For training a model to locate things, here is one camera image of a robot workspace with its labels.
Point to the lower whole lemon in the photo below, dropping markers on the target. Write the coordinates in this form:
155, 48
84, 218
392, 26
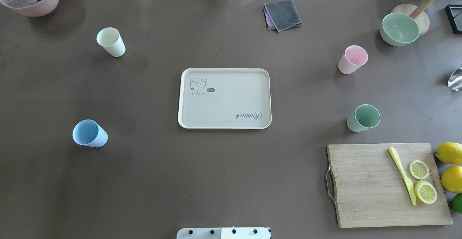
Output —
451, 179

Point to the cream plastic cup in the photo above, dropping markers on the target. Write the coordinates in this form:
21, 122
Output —
111, 41

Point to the green plastic cup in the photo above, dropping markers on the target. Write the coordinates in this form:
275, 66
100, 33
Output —
364, 117

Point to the cream rabbit print tray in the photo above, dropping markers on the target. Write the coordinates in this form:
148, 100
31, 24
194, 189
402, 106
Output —
225, 98

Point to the blue plastic cup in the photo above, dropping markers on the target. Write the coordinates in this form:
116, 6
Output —
89, 133

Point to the upper lemon slice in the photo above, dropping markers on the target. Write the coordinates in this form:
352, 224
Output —
419, 170

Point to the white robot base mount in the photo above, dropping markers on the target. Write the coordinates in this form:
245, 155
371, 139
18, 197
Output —
225, 233

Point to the wooden cup rack stand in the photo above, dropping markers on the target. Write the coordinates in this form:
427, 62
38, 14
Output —
417, 13

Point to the wooden cutting board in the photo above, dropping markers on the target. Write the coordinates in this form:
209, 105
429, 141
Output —
370, 192

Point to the pink plastic cup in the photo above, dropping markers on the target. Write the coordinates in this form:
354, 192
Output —
352, 59

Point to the lower lemon slice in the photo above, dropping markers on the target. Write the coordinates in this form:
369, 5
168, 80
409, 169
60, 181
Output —
425, 192

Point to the yellow plastic knife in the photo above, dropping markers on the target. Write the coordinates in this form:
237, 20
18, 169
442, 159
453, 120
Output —
409, 184

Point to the lemon slice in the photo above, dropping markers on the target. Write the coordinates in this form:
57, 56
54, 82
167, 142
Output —
425, 192
419, 170

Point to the grey folded cloth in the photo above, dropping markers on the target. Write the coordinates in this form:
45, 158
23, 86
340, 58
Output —
284, 14

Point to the green plastic bowl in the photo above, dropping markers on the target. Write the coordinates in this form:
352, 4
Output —
399, 29

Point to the metal ice scoop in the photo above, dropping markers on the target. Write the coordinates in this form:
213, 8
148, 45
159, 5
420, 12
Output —
455, 79

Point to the purple cloth under grey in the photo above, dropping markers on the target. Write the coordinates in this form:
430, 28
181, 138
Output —
269, 21

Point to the upper whole lemon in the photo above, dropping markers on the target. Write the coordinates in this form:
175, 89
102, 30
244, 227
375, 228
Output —
449, 153

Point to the whole lemon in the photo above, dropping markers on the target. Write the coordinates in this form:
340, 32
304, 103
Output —
451, 179
449, 153

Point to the green lime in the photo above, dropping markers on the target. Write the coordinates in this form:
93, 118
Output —
457, 203

